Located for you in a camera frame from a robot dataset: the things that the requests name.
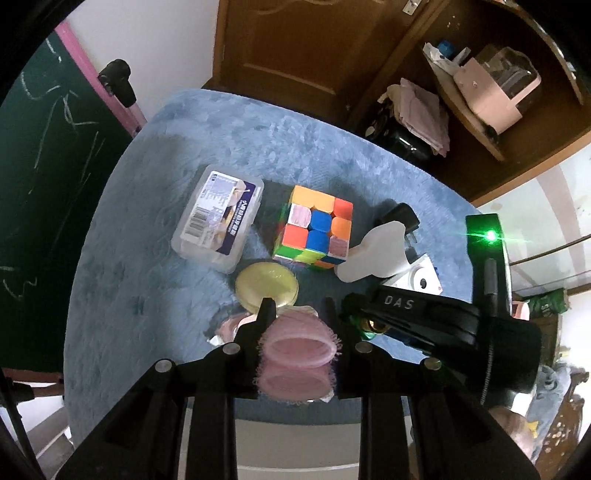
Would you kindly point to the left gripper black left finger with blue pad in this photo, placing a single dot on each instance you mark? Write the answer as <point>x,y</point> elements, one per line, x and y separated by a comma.
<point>177,418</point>

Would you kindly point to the pink hair roller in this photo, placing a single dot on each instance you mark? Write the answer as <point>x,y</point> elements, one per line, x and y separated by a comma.
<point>296,355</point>

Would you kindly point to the clear floss pick box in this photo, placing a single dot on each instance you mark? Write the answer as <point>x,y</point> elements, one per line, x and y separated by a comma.
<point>215,222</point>

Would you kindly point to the blue plush table mat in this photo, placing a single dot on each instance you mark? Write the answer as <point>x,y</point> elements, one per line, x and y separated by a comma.
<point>134,301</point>

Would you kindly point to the small white toy camera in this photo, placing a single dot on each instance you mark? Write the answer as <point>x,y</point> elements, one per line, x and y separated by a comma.
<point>421,276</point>

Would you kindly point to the pink cream tube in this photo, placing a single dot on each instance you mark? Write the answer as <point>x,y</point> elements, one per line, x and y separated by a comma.
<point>227,331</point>

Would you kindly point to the wooden corner shelf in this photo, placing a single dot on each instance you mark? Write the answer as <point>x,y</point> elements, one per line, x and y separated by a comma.
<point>560,110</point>

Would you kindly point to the black charger plug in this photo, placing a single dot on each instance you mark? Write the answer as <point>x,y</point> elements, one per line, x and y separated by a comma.
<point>402,213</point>

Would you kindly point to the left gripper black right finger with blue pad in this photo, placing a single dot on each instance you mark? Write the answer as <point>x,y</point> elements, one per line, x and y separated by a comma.
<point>455,435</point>

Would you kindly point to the green chalkboard pink frame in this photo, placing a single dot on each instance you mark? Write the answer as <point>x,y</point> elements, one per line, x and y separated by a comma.
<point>60,142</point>

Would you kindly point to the black chalkboard knob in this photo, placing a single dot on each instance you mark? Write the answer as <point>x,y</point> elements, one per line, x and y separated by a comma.
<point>114,78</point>

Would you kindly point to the multicolour puzzle cube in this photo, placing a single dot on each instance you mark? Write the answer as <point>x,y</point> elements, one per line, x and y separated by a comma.
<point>314,230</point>

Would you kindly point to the white storage tray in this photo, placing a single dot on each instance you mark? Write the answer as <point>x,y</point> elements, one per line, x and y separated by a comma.
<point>315,440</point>

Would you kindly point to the pink desktop organizer box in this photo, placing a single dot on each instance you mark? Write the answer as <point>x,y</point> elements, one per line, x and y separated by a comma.
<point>497,85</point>

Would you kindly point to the brown wooden door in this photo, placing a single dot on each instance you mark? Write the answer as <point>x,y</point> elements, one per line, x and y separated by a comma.
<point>313,57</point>

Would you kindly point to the folded pink cloth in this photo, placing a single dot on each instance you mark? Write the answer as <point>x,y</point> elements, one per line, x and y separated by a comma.
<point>420,112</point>

